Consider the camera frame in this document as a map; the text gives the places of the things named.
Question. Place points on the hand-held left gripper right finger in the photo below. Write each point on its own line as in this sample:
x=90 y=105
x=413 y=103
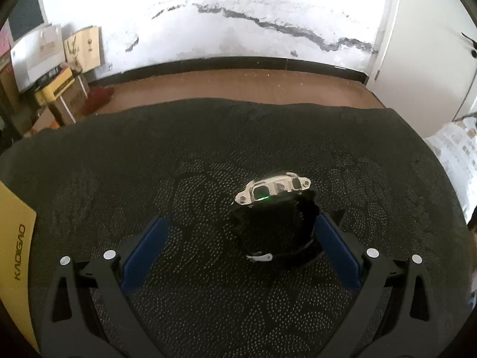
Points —
x=337 y=253

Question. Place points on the black wrist watch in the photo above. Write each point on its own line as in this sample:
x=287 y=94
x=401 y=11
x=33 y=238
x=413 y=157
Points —
x=272 y=227

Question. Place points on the red cloth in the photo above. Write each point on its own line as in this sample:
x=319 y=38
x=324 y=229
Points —
x=98 y=99

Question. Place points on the dark patterned blanket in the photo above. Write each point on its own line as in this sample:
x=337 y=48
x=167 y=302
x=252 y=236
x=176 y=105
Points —
x=208 y=149

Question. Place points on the yellow and black carton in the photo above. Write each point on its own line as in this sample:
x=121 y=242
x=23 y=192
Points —
x=54 y=87

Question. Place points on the white framed monitor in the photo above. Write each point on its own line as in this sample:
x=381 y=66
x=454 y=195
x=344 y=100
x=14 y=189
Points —
x=26 y=11

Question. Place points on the white door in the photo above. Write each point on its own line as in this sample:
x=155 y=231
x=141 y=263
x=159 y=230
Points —
x=425 y=37

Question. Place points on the patterned white fabric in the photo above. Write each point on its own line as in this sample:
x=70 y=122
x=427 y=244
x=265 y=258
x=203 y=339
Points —
x=456 y=156

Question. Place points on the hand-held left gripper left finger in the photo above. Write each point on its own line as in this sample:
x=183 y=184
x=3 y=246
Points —
x=143 y=255

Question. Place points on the yellow cardboard storage box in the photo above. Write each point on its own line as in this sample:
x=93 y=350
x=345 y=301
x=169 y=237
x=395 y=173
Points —
x=15 y=253

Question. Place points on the brown cardboard box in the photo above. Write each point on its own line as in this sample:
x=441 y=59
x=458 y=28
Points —
x=72 y=99

